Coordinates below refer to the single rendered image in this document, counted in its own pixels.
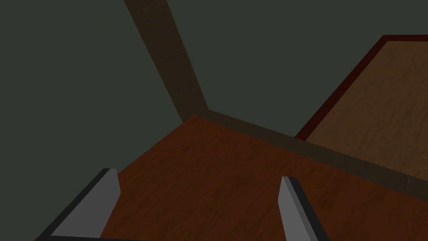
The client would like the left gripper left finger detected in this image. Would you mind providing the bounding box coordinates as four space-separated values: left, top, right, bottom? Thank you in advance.
34 168 121 240

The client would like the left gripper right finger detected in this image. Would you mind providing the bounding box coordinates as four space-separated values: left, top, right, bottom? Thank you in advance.
277 176 331 241

